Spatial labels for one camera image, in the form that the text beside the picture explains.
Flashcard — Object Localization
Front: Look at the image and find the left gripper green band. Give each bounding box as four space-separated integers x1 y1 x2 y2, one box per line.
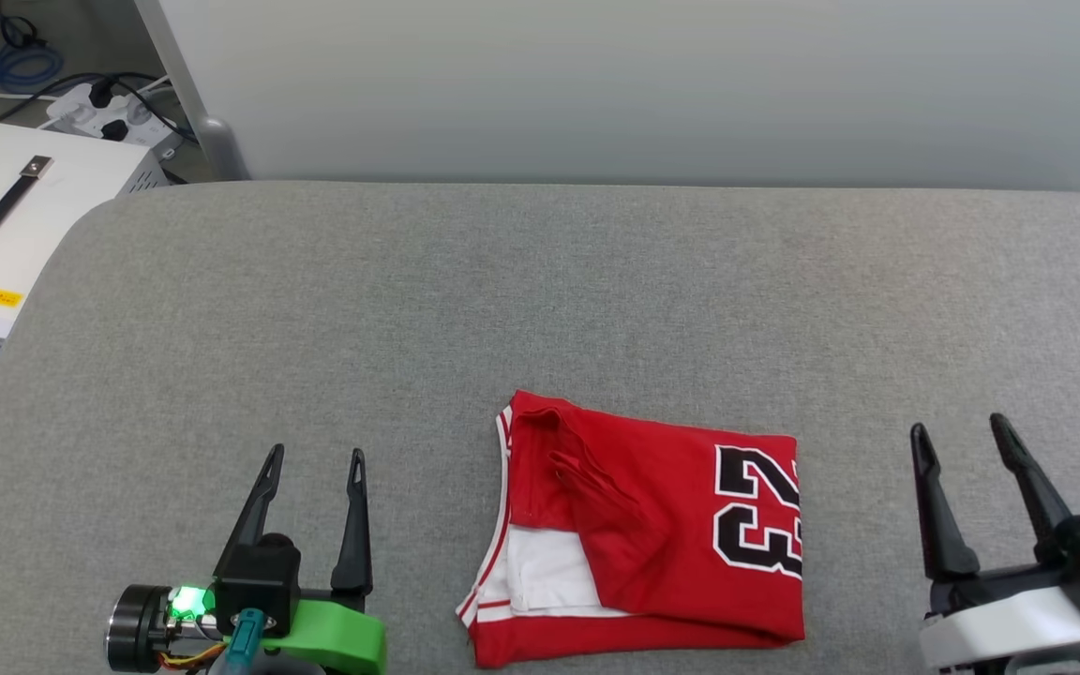
213 443 388 675

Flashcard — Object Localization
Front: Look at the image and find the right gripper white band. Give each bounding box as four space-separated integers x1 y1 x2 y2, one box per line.
909 412 1080 672

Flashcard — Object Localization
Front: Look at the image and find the red and white basketball jersey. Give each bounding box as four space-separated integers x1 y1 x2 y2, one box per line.
456 390 805 668

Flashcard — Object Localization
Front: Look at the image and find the white metal equipment box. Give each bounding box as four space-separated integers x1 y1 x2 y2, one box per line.
0 122 172 382

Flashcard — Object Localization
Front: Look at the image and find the white power strip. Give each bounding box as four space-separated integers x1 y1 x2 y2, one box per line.
45 80 181 157

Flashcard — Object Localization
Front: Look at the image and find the cable with teal connector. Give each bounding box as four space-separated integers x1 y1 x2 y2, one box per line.
160 609 269 675

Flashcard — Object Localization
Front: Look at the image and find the black carrying handle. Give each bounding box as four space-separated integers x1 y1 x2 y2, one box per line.
0 155 55 273

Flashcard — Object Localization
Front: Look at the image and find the grey partition post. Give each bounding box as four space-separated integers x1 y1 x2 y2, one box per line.
132 0 251 182

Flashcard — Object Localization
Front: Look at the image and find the blue coiled cable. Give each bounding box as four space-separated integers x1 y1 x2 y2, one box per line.
0 42 66 91

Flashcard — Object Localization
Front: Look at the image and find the black power cable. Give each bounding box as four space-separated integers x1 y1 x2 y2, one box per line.
0 0 46 50

